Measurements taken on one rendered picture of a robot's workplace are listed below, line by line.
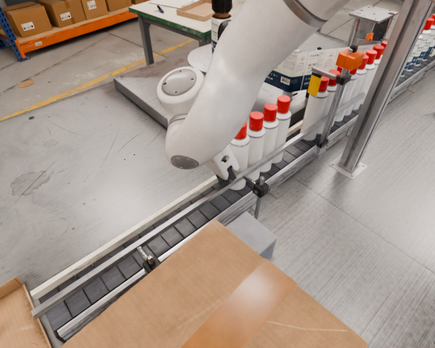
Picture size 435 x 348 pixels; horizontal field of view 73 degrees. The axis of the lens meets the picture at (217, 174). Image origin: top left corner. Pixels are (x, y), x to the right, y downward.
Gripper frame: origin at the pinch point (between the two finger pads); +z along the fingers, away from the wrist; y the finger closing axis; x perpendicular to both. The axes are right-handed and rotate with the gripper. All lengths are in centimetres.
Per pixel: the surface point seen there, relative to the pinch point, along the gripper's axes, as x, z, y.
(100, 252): 32.0, -8.4, 2.8
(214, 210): 7.5, 4.1, -2.8
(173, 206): 14.1, -1.9, 2.8
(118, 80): -6, 9, 74
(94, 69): -29, 112, 277
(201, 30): -74, 42, 112
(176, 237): 18.8, 0.0, -3.0
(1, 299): 54, -8, 12
